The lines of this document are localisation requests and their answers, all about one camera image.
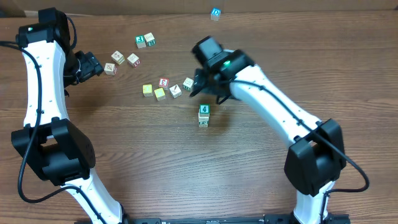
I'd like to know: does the white green grid block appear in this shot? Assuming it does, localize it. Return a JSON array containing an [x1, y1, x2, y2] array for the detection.
[[183, 78, 194, 91]]

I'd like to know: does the green number four block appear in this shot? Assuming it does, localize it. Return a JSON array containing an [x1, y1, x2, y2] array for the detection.
[[199, 104, 210, 117]]

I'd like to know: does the white animal picture block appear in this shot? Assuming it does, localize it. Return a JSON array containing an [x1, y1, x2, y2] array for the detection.
[[198, 113, 210, 122]]

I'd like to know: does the white green wooden block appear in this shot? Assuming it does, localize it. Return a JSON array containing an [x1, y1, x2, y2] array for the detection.
[[198, 121, 208, 127]]

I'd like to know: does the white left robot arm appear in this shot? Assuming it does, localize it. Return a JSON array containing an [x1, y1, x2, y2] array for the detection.
[[9, 7, 126, 223]]

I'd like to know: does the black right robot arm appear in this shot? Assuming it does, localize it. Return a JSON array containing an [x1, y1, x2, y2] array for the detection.
[[191, 36, 350, 223]]

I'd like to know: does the tan red picture block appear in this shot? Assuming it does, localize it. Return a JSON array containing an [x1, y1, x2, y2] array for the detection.
[[104, 63, 117, 75]]

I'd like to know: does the white pencil picture block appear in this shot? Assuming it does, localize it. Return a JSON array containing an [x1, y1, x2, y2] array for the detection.
[[169, 85, 182, 98]]

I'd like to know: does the white red picture block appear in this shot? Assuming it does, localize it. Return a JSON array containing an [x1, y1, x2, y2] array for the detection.
[[127, 53, 141, 68]]

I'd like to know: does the red number three block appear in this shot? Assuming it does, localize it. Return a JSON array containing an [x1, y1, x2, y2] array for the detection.
[[159, 78, 169, 91]]

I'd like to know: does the yellow block right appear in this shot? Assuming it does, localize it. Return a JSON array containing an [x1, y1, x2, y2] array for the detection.
[[154, 87, 166, 101]]

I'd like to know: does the yellow block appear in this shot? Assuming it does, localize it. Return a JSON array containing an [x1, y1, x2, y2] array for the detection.
[[154, 87, 166, 101], [142, 84, 153, 97]]

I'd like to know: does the green J wooden block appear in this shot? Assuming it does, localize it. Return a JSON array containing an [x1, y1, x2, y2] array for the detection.
[[135, 35, 146, 49]]

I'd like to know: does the yellow block left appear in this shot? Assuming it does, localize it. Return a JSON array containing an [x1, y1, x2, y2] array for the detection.
[[142, 84, 153, 97]]

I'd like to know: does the green R wooden block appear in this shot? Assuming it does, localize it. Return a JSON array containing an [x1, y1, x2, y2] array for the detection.
[[144, 32, 156, 47]]

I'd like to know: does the blue letter block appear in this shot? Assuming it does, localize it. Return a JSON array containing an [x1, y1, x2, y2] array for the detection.
[[210, 7, 221, 21]]

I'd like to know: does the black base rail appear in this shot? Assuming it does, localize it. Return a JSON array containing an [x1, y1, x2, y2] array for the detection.
[[74, 213, 351, 224]]

